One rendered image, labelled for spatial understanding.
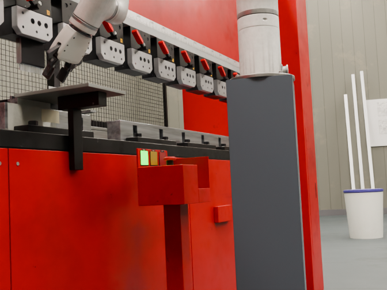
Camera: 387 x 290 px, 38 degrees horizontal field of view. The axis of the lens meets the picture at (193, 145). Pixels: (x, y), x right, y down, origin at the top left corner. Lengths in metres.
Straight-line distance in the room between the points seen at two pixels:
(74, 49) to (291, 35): 2.22
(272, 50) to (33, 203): 0.76
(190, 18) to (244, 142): 1.27
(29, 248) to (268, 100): 0.73
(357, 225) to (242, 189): 5.49
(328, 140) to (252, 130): 10.16
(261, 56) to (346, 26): 10.52
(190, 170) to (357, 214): 5.31
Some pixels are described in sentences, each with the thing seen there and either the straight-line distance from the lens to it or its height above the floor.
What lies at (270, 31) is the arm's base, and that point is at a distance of 1.59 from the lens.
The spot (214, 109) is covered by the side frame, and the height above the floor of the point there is 1.23.
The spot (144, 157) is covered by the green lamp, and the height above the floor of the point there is 0.81.
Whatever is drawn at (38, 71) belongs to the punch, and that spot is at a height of 1.09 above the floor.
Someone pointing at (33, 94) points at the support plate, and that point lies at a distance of 1.62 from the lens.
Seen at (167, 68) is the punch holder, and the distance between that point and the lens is 2.39.
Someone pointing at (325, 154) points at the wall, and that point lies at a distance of 11.64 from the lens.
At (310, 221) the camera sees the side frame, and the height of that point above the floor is 0.46.
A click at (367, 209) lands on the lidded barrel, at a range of 6.91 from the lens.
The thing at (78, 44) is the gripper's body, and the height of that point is 1.14.
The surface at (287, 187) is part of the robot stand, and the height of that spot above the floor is 0.70.
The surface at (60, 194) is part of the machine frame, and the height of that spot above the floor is 0.71.
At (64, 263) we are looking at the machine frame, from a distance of 1.60.
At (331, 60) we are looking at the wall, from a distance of 11.89.
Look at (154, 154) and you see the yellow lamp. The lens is 1.83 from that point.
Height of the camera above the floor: 0.71
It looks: 4 degrees up
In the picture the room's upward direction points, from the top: 3 degrees counter-clockwise
